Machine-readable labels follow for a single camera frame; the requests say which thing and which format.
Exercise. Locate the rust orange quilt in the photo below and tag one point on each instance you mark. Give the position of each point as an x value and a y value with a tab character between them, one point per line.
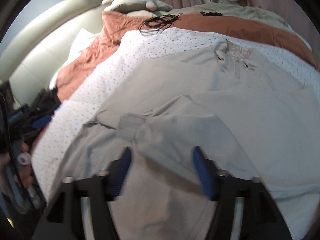
105	45

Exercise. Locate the beige crumpled blanket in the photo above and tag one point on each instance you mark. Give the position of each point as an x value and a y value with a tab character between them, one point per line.
249	13

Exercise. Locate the cream padded headboard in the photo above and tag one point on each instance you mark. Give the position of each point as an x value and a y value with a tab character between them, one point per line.
35	54

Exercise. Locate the black clutter beside bed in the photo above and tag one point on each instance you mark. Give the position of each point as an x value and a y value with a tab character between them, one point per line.
23	125

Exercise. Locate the white dotted bed sheet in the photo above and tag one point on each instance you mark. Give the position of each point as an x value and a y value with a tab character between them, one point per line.
108	75

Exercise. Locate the beige zip-neck sweatshirt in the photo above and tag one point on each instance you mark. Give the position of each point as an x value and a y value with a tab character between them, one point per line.
251	117

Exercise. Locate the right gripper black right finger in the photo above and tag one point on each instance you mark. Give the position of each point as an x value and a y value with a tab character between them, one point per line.
261	217

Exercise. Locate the white pillow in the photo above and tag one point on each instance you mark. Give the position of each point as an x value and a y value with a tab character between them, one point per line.
82	40

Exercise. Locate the small black strap device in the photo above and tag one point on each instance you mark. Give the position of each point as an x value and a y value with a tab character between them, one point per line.
211	14

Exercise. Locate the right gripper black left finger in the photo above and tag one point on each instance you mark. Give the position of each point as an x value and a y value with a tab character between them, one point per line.
62	219

